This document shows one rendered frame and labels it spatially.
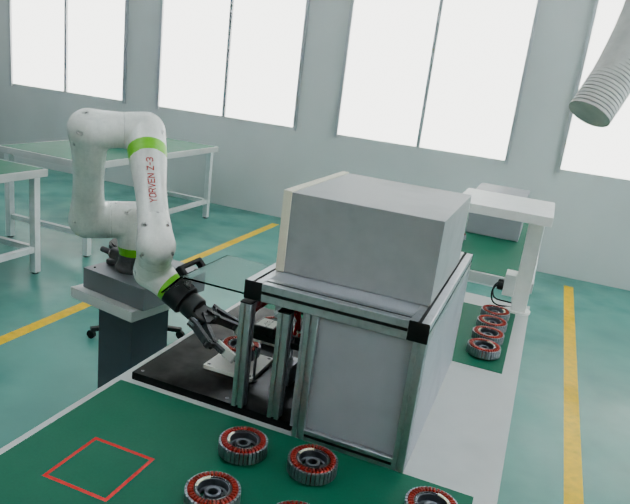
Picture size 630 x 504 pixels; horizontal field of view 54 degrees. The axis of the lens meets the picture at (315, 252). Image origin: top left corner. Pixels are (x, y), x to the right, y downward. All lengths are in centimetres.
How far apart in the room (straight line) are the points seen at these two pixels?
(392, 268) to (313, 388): 34
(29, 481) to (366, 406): 72
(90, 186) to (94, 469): 100
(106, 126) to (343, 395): 106
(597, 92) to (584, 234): 388
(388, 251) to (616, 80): 135
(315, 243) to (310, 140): 520
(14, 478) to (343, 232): 86
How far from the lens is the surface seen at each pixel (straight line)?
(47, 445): 153
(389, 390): 143
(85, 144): 199
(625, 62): 257
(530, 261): 262
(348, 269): 147
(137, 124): 198
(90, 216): 222
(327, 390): 148
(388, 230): 142
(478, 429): 175
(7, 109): 909
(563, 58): 619
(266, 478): 142
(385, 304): 141
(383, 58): 641
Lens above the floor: 160
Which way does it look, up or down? 16 degrees down
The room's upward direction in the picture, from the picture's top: 7 degrees clockwise
